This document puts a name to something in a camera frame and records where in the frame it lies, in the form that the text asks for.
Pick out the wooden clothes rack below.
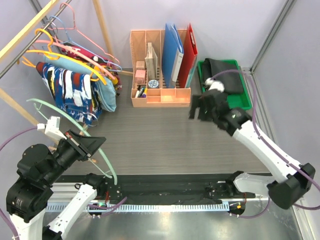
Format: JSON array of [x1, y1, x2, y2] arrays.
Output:
[[0, 0, 134, 165]]

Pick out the pink wire hanger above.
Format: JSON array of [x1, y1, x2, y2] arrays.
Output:
[[49, 2, 120, 63]]

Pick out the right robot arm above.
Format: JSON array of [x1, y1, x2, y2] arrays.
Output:
[[189, 89, 316, 210]]

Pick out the orange hanger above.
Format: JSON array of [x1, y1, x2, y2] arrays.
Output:
[[16, 27, 61, 69]]

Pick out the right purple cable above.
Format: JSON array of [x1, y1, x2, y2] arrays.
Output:
[[212, 69, 320, 219]]

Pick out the black trousers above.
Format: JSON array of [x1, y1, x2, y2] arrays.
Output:
[[200, 58, 244, 95]]

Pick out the red folder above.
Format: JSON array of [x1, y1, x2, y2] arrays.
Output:
[[177, 23, 198, 88]]

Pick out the tan cube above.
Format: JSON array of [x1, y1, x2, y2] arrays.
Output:
[[135, 60, 146, 70]]

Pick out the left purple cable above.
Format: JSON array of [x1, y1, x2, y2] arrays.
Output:
[[0, 126, 128, 238]]

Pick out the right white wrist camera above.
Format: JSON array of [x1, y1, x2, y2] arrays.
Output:
[[204, 78, 225, 93]]

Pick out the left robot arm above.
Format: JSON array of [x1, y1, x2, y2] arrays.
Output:
[[0, 130, 107, 240]]

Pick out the pink cube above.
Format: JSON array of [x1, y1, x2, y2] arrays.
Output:
[[134, 69, 147, 85]]

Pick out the colourful patterned trousers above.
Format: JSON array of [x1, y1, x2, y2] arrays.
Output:
[[36, 62, 102, 126]]

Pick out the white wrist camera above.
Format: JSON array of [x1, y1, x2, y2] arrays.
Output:
[[204, 78, 225, 93], [37, 116, 67, 141]]

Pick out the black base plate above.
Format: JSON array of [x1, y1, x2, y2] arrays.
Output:
[[52, 170, 273, 206]]

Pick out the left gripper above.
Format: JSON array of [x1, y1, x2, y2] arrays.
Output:
[[43, 128, 107, 185]]

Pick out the metal rack rail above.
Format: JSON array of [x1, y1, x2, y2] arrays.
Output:
[[0, 0, 59, 78]]

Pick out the green plastic tray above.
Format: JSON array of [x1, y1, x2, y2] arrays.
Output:
[[197, 60, 252, 110]]

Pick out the peach desk organizer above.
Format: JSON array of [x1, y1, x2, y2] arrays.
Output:
[[130, 29, 191, 108]]

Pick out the pens in organizer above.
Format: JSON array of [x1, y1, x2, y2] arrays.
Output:
[[135, 85, 146, 98]]

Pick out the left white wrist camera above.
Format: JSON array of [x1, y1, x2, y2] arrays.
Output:
[[37, 116, 67, 141]]

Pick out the mint green hanger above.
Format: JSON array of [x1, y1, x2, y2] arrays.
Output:
[[26, 98, 118, 185]]

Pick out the yellow hanger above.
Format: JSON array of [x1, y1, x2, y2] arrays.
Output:
[[26, 49, 108, 86]]

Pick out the purple cable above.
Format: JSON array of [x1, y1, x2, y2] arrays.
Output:
[[212, 69, 320, 219], [0, 126, 128, 238]]

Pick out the aluminium frame post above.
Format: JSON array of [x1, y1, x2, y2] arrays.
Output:
[[249, 0, 297, 74]]

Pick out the blue folder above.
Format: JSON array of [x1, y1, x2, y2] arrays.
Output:
[[161, 23, 184, 89]]

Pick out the round blue patterned tin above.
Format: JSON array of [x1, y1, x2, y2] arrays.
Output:
[[147, 79, 160, 89]]

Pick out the wooden block book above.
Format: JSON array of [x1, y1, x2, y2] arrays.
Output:
[[144, 42, 158, 80]]

